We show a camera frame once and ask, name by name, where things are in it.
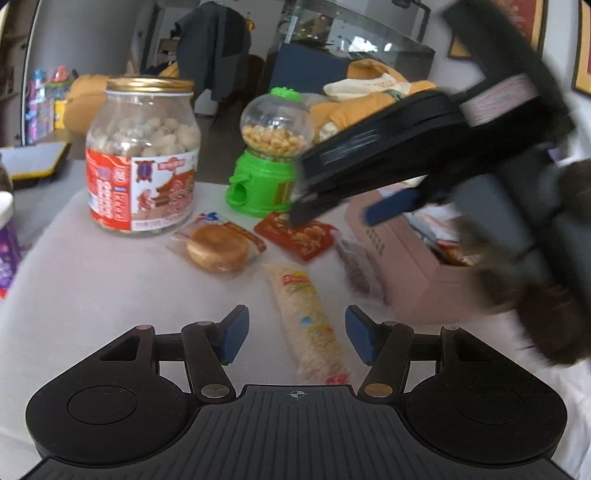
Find orange and cream blanket pile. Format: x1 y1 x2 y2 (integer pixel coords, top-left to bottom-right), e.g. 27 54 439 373
309 59 437 144

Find green gumball machine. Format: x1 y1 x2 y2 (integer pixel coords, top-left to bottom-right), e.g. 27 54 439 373
225 87 315 219

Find peanut jar with gold lid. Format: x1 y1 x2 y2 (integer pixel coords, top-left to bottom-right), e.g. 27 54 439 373
85 76 201 234

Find blue cabinet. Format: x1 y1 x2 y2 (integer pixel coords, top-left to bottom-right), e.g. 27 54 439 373
265 41 365 97

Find round cake in clear wrapper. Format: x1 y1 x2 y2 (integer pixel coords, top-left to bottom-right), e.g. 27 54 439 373
168 220 267 274

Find orange beanbag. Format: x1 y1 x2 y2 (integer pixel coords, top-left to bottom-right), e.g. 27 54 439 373
65 74 112 137

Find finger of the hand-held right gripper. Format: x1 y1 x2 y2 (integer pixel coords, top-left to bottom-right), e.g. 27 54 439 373
288 185 362 227
365 187 431 227

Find purple label jar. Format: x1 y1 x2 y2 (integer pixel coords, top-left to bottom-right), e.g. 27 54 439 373
0 154 24 301

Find brown snack in clear packet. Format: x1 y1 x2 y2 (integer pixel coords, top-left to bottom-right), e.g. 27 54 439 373
335 237 389 305

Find small red snack packet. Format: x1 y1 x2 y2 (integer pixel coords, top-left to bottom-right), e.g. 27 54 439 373
254 212 336 262

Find glass display case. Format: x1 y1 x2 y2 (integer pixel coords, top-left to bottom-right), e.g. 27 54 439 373
277 0 435 70

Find framed wall picture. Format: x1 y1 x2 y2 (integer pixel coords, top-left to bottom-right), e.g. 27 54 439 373
448 0 549 58
571 28 591 95

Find grey board with yellow edge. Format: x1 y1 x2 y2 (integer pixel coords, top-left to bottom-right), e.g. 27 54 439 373
0 141 71 182

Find pink cardboard box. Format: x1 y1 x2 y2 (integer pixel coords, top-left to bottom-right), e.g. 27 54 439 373
344 180 509 326

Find long rice cracker packet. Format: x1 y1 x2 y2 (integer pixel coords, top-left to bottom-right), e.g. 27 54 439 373
263 262 351 386

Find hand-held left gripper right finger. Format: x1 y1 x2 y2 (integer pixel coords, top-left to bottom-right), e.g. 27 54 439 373
345 305 502 400

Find colourful boxed toys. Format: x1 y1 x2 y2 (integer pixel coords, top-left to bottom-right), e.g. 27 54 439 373
25 67 77 144

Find dark jacket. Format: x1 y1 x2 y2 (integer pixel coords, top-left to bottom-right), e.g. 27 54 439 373
174 2 252 102

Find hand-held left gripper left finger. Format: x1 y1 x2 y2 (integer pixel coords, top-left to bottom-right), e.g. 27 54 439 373
95 305 250 401

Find person's right hand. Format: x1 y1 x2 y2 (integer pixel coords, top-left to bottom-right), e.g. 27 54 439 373
457 159 591 367

